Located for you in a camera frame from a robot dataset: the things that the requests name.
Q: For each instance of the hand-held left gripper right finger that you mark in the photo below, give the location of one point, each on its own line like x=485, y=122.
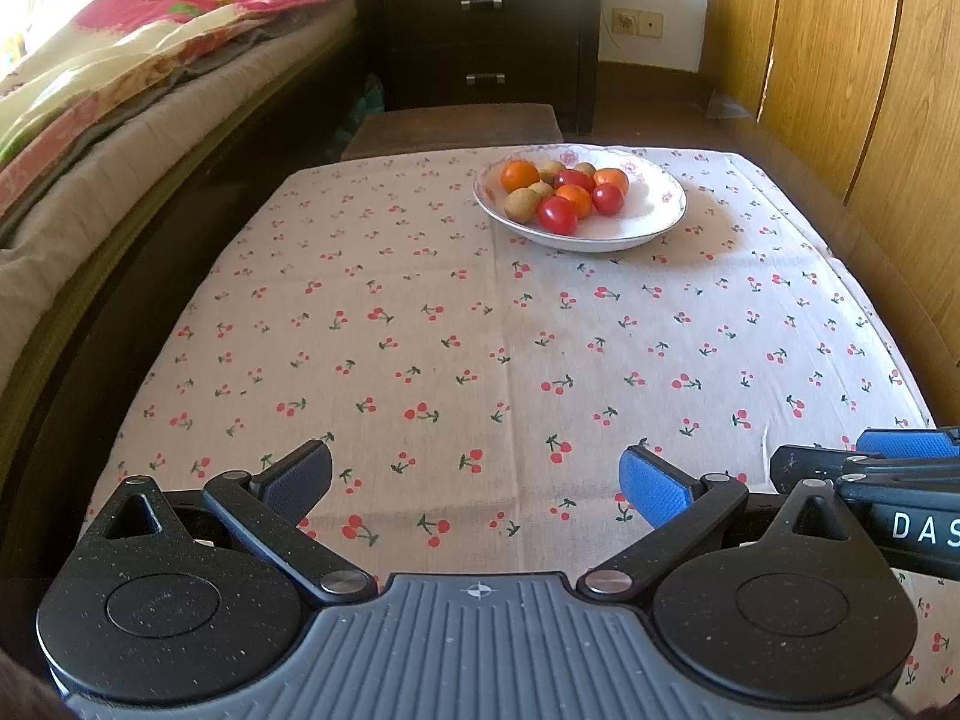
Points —
x=652, y=487

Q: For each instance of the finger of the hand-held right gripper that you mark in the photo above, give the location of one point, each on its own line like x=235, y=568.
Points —
x=817, y=465
x=911, y=442

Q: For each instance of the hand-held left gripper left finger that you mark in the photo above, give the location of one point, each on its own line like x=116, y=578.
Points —
x=296, y=480

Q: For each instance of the white floral rim plate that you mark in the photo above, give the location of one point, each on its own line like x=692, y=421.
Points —
x=645, y=217

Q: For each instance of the red cherry tomato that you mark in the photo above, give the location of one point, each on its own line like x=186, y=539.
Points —
x=608, y=199
x=573, y=179
x=557, y=217

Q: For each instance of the orange mandarin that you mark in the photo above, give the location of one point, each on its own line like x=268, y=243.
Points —
x=613, y=177
x=519, y=175
x=576, y=200

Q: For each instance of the cherry print tablecloth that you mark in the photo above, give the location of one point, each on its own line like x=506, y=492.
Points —
x=487, y=345

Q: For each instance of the bed with floral blanket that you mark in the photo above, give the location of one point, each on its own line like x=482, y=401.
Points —
x=90, y=210

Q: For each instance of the wooden wardrobe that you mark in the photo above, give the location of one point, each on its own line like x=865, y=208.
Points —
x=847, y=90

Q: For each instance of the brown wooden stool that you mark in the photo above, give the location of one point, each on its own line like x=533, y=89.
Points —
x=450, y=131

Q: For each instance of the green bag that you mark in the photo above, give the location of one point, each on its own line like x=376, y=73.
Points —
x=367, y=101

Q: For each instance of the dark nightstand drawer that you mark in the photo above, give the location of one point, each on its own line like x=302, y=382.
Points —
x=525, y=7
x=525, y=86

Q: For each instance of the floral blanket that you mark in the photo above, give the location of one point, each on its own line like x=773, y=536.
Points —
x=120, y=67

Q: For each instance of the dark wooden nightstand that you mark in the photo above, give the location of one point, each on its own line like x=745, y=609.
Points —
x=480, y=45

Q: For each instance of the beige wall socket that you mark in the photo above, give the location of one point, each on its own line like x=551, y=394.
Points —
x=637, y=22

